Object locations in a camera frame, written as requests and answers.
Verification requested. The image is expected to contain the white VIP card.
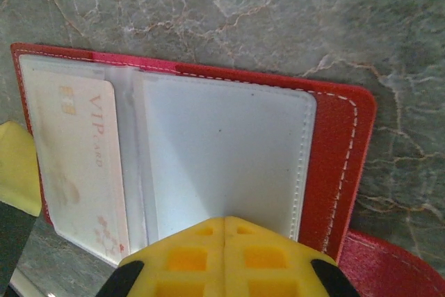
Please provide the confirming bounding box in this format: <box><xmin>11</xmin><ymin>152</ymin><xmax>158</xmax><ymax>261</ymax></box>
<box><xmin>33</xmin><ymin>70</ymin><xmax>131</xmax><ymax>256</ymax></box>

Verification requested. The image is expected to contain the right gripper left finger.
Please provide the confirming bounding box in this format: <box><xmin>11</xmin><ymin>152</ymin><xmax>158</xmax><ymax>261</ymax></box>
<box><xmin>95</xmin><ymin>216</ymin><xmax>226</xmax><ymax>297</ymax></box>

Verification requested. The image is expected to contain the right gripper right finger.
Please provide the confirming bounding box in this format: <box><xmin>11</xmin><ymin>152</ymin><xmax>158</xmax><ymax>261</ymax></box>
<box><xmin>225</xmin><ymin>216</ymin><xmax>361</xmax><ymax>297</ymax></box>

